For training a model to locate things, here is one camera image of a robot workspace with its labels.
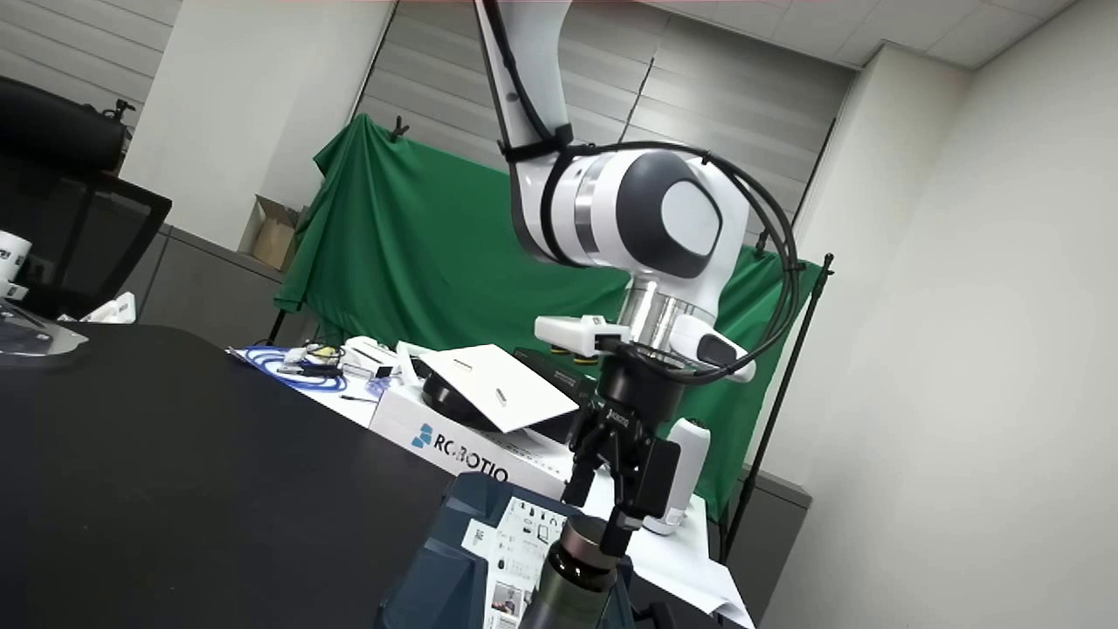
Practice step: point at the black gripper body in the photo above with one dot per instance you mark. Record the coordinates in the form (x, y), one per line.
(625, 426)

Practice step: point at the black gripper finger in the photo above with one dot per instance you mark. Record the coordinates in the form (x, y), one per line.
(582, 482)
(618, 533)

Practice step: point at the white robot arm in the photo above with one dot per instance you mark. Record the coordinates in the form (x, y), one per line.
(670, 218)

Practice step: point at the dark blue plastic case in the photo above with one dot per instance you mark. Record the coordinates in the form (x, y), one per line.
(485, 556)

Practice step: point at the white cardboard box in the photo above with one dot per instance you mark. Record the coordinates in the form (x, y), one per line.
(477, 409)

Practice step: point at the green backdrop cloth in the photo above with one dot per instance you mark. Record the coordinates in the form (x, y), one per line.
(409, 243)

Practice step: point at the black backdrop stand pole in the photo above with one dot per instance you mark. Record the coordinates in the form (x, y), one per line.
(774, 409)

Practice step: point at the brown cardboard box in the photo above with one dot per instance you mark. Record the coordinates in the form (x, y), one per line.
(271, 231)

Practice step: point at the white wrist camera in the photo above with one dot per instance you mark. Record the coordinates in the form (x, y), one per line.
(584, 337)

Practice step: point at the clear plastic camera stand base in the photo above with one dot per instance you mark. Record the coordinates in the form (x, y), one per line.
(30, 337)

